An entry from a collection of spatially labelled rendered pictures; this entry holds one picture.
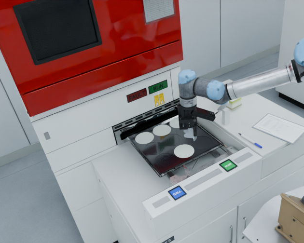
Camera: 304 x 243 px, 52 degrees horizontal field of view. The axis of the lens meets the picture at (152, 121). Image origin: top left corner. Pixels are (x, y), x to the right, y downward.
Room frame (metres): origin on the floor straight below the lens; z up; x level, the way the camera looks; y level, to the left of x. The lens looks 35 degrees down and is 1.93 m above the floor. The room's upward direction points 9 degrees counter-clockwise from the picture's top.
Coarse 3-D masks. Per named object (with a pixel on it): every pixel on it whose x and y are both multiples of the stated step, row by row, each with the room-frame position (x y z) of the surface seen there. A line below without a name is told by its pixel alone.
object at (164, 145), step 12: (168, 120) 1.44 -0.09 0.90; (180, 132) 1.32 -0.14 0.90; (204, 132) 1.28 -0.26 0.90; (144, 144) 1.26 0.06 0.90; (156, 144) 1.25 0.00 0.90; (168, 144) 1.23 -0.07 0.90; (180, 144) 1.22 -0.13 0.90; (192, 144) 1.20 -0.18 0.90; (204, 144) 1.19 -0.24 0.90; (216, 144) 1.17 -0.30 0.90; (156, 156) 1.16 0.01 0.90; (168, 156) 1.14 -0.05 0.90; (192, 156) 1.11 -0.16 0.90; (156, 168) 1.07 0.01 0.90; (168, 168) 1.06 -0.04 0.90
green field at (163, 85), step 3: (165, 81) 1.50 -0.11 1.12; (156, 84) 1.48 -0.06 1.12; (159, 84) 1.49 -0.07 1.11; (162, 84) 1.49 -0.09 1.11; (165, 84) 1.50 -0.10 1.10; (150, 87) 1.46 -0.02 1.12; (153, 87) 1.47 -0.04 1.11; (156, 87) 1.48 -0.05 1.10; (159, 87) 1.48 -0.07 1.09; (162, 87) 1.49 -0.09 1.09; (165, 87) 1.50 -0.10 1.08; (150, 90) 1.46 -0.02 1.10; (153, 90) 1.47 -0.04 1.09; (156, 90) 1.48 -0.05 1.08; (150, 93) 1.46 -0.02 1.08
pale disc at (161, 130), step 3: (156, 126) 1.40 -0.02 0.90; (159, 126) 1.40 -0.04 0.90; (162, 126) 1.39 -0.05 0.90; (165, 126) 1.39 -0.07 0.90; (168, 126) 1.38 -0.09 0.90; (153, 129) 1.38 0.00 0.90; (156, 129) 1.37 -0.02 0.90; (159, 129) 1.37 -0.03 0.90; (162, 129) 1.37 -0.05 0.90; (165, 129) 1.36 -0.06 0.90; (168, 129) 1.36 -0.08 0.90; (153, 132) 1.35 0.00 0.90; (156, 132) 1.35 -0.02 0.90; (159, 132) 1.34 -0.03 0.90; (162, 132) 1.34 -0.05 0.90; (165, 132) 1.34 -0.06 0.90; (168, 132) 1.33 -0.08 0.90; (159, 135) 1.32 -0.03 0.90; (162, 135) 1.31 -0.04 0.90
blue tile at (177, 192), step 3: (174, 189) 0.87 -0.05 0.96; (177, 189) 0.86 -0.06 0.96; (180, 189) 0.86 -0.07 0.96; (171, 192) 0.85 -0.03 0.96; (174, 192) 0.85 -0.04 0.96; (177, 192) 0.85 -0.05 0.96; (180, 192) 0.85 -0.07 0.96; (183, 192) 0.84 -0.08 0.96; (174, 195) 0.84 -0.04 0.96; (177, 195) 0.83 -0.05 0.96; (180, 195) 0.83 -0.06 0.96
